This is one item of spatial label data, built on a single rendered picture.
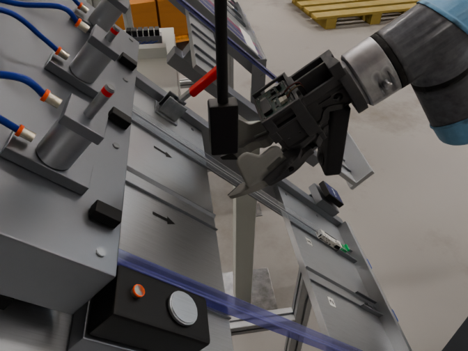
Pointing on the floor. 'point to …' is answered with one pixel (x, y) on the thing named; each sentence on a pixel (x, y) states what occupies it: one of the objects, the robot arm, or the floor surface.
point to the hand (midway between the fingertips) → (233, 175)
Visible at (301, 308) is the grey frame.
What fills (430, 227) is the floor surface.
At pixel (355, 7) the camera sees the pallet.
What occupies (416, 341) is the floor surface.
